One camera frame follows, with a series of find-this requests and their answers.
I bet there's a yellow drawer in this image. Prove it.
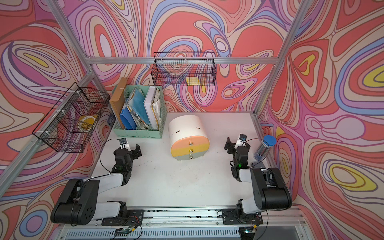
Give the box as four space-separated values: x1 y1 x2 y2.
171 144 210 157

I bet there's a green bottom drawer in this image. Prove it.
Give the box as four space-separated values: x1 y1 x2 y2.
174 151 207 161

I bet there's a white three-drawer cabinet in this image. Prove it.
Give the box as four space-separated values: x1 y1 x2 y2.
168 115 209 146

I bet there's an orange top drawer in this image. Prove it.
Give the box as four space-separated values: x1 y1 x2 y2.
171 136 210 150

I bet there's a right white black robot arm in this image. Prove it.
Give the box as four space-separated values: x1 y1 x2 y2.
224 134 292 218

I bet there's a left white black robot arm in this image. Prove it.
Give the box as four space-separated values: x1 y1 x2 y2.
50 144 142 227

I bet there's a green file organizer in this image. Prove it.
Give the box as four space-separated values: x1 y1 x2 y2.
113 85 167 139

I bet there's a blue folder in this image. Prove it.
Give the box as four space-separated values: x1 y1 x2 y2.
120 105 137 130

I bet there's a blue-capped clear tube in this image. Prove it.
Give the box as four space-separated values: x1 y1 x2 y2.
254 135 277 163

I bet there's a teal folder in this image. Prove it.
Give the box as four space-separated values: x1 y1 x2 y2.
128 88 150 126

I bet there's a white binder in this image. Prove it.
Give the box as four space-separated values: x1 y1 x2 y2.
144 86 159 130

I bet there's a yellow tape roll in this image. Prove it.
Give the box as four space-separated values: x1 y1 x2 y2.
77 116 97 132

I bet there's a brown folder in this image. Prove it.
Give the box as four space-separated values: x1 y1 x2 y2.
110 78 128 129

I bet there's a yellow sticky note pad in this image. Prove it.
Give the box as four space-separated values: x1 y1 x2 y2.
186 77 201 86

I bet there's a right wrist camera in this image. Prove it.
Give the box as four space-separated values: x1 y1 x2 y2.
235 134 247 149

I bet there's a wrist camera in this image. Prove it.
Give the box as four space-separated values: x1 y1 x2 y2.
119 138 131 151
235 134 247 149

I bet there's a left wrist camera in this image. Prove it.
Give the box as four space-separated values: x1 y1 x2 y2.
119 138 131 151

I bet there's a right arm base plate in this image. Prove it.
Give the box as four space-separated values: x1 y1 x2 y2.
220 209 264 226

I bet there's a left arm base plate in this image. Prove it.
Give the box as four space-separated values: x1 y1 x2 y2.
102 210 144 227

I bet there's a left black wire basket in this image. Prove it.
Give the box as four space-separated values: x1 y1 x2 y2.
32 83 110 153

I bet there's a black wire basket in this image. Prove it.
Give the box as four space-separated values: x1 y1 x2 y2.
32 83 110 153
151 51 217 87

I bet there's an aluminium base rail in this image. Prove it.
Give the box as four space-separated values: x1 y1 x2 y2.
55 206 314 240

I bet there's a rear black wire basket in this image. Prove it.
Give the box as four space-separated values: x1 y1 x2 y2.
151 51 217 87

